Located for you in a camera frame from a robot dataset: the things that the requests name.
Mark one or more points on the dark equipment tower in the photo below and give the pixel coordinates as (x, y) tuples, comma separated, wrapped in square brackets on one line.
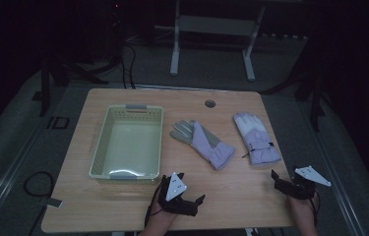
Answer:
[(115, 29)]

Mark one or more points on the black tripod stand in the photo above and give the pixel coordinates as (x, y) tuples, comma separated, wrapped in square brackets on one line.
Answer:
[(45, 85), (316, 98)]

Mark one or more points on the person's left hand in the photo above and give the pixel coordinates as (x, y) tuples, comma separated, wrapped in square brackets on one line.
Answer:
[(159, 218)]

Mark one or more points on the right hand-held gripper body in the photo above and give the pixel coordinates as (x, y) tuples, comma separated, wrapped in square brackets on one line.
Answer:
[(303, 190)]

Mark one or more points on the pale green plastic basket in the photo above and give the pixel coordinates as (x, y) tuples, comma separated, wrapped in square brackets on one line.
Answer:
[(129, 144)]

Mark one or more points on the white metal desk frame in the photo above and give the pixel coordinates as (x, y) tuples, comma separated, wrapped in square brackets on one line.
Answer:
[(216, 24)]

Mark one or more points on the grey flat floor tag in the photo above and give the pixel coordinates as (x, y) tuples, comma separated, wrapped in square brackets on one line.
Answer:
[(51, 202)]

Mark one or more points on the person's right hand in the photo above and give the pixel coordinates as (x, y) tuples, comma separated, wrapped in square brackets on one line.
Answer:
[(303, 211)]

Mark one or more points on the lilac glove grey palm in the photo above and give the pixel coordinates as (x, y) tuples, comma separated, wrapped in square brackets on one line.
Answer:
[(205, 144)]

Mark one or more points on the lilac glove white fingers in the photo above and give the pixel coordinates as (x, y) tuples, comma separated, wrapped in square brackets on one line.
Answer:
[(257, 139)]

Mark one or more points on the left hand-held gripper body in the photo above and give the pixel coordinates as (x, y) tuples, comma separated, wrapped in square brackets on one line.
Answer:
[(175, 187)]

